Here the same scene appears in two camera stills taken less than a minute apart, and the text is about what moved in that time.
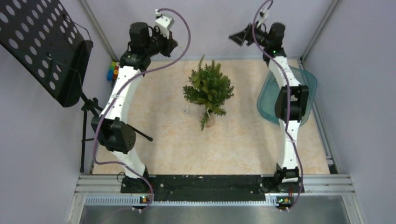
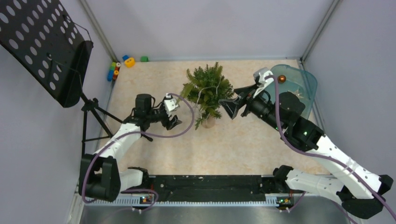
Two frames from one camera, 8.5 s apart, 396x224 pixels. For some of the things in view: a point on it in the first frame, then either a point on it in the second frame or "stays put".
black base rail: (220, 188) stays put
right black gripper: (246, 35) to (232, 106)
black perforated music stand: (40, 36) stays put
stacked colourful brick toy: (112, 74) stays put
